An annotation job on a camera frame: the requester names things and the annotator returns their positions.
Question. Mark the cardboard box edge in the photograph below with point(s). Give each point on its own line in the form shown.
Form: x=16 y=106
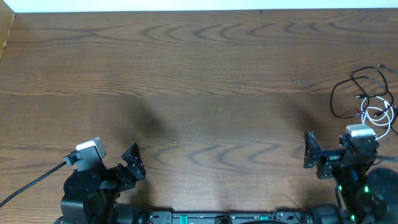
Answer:
x=6 y=21

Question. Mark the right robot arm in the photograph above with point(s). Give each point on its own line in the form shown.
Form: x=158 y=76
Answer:
x=363 y=194

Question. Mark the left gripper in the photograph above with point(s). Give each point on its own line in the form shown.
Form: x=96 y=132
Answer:
x=125 y=173

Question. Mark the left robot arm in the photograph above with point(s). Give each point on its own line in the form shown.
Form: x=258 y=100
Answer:
x=91 y=192

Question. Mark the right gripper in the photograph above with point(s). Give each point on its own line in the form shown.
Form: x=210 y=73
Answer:
x=325 y=156

